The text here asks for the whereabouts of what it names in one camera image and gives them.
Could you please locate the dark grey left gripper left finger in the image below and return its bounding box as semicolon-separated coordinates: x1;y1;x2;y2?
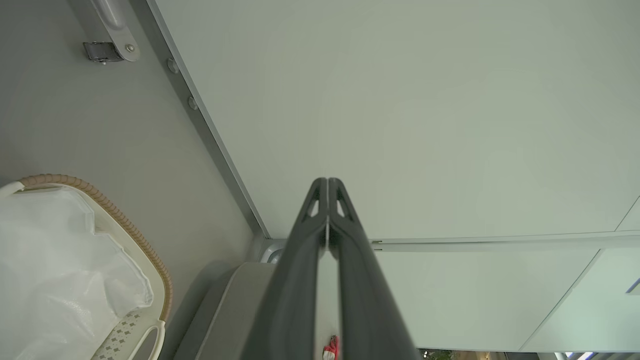
240;177;329;360

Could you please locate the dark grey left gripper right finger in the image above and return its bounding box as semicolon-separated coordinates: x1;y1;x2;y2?
328;177;421;360

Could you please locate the white wicker-rimmed laundry basket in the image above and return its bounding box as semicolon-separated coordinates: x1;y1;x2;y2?
0;173;174;360

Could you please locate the short grey metal partition foot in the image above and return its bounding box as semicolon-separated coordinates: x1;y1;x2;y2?
259;238;287;265

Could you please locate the grey fabric sofa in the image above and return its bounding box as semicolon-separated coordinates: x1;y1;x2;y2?
172;260;282;360

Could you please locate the grey aluminium partition floor rail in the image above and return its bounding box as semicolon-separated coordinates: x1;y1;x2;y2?
131;0;272;240

